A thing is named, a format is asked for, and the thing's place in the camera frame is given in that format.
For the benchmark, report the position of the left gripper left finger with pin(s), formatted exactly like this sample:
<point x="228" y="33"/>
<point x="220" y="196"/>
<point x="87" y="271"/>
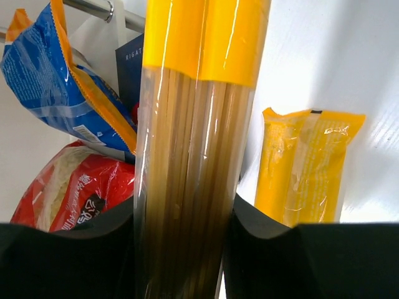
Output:
<point x="93" y="260"/>

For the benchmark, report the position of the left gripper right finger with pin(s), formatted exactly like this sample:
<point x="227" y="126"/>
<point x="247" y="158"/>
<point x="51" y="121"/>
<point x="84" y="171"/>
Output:
<point x="266" y="259"/>

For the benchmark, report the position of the yellow spaghetti pack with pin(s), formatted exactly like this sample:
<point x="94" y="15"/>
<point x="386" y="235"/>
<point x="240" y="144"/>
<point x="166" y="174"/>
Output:
<point x="301" y="165"/>
<point x="201" y="62"/>

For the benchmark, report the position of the blue orange pasta bag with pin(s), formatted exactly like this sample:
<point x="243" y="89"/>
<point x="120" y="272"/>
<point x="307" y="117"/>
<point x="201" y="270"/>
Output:
<point x="38" y="66"/>

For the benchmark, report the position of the white shelf with metal legs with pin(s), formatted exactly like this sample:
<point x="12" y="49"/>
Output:
<point x="75" y="18"/>

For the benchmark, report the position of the blue Barilla rigatoni box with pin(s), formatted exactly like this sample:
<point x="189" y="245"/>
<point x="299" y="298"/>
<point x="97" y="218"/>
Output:
<point x="129" y="72"/>

